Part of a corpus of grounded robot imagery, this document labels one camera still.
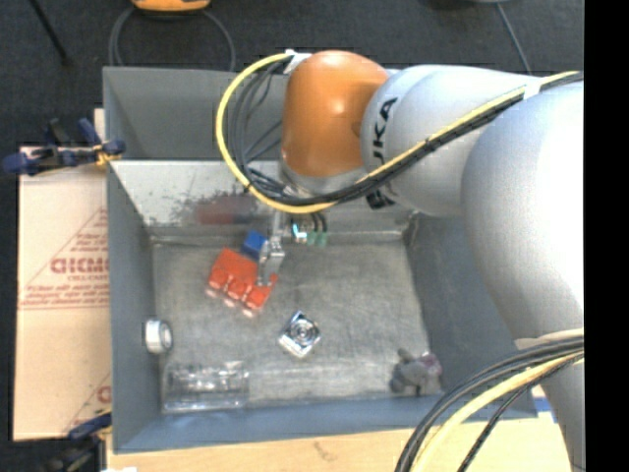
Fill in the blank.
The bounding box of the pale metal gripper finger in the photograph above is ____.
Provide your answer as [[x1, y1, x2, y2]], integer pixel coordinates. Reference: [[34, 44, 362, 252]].
[[257, 241, 274, 287], [268, 241, 287, 285]]

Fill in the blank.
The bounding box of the blue small block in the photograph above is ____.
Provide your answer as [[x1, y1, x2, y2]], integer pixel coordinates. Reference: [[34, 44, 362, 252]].
[[240, 230, 269, 261]]

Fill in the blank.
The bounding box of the red toy block set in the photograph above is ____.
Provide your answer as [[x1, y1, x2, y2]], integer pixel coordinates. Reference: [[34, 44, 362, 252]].
[[204, 247, 280, 321]]

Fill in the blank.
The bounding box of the clear square glass dish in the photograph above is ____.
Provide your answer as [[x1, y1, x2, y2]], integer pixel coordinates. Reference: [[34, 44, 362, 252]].
[[276, 310, 323, 360]]

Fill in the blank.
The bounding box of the grey metal bin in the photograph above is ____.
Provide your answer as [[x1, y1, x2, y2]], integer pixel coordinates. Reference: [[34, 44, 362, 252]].
[[101, 65, 540, 454]]

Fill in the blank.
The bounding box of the white tape roll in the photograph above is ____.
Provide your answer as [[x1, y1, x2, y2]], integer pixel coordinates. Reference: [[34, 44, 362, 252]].
[[143, 318, 174, 355]]

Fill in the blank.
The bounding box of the clear plastic box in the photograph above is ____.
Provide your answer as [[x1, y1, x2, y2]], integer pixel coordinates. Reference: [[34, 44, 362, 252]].
[[162, 360, 251, 412]]

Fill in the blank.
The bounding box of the grey toy animal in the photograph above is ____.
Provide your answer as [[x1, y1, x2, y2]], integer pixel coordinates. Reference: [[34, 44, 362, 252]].
[[389, 347, 443, 396]]

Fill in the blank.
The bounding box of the brown cardboard board red print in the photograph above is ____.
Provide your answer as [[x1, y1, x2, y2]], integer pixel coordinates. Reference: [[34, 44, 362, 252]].
[[12, 108, 114, 442]]

